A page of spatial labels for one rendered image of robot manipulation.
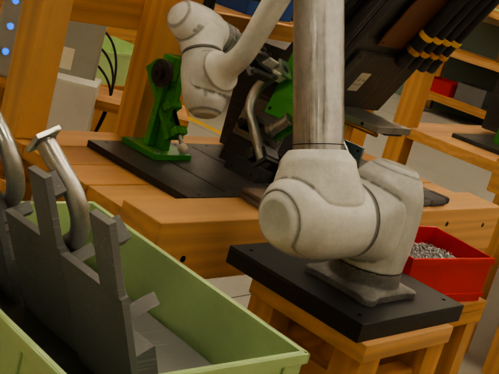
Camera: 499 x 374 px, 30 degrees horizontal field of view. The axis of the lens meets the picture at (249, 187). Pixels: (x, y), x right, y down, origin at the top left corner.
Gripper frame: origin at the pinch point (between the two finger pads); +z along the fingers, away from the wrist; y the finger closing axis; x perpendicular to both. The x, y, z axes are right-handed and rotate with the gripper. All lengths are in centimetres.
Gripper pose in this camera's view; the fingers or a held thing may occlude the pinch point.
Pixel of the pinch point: (275, 70)
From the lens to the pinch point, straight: 258.7
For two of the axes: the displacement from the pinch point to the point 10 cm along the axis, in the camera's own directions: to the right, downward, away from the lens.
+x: -7.9, 3.8, 4.9
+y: -1.8, -9.0, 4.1
